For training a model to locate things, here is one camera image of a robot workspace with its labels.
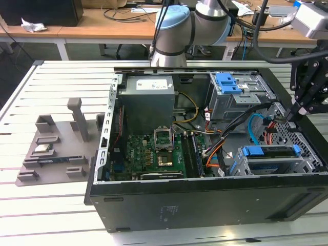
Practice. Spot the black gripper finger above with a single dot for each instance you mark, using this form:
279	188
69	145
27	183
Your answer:
295	77
316	107

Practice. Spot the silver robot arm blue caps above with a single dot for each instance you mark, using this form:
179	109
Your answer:
179	38

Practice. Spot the metal disk bay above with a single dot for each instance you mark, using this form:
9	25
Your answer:
282	161

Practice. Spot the crumpled clear plastic bag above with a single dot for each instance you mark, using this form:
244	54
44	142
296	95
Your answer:
285	21

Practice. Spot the flat grey box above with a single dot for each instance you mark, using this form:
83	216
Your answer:
280	10

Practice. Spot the blue plastic drive latch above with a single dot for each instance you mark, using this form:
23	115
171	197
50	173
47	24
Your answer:
226	84

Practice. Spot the small black container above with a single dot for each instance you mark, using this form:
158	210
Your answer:
254	21

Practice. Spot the white power strip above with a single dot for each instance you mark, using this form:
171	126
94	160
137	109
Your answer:
228	53

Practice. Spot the blue cardboard box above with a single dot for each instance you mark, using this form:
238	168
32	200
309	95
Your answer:
298	3

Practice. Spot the metal drive cage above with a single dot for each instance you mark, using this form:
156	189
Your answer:
225	107

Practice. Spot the white paper sheets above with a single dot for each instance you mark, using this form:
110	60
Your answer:
241	7

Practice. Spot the dark shoe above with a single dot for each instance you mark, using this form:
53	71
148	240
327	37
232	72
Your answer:
205	50

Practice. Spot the installed RAM stick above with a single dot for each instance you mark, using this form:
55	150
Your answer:
197	156

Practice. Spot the black RAM slot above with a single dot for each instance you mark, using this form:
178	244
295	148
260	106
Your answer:
188	153

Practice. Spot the grey power supply unit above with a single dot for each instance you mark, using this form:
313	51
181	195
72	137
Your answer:
146	102

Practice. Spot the CPU socket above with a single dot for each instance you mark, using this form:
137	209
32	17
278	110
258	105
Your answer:
165	160

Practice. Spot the black graphics card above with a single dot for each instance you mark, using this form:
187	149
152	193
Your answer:
161	175

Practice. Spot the black open PC case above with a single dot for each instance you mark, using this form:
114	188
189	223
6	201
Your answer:
179	205

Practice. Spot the green motherboard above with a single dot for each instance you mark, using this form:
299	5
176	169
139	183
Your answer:
138	153

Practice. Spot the grey parts rack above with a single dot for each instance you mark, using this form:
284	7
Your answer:
61	151

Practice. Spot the RAM stick blue label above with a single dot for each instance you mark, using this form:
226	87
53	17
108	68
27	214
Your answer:
55	161

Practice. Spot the silver CPU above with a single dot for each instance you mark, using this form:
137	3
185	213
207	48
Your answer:
43	148

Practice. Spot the large black box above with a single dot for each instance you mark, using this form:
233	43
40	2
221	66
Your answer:
38	12

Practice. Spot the crumpled white paper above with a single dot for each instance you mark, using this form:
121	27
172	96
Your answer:
32	25

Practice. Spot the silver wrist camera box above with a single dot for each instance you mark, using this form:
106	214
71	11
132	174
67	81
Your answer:
310	20

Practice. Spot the wooden desk white frame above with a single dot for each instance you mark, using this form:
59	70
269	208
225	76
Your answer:
102	28
51	31

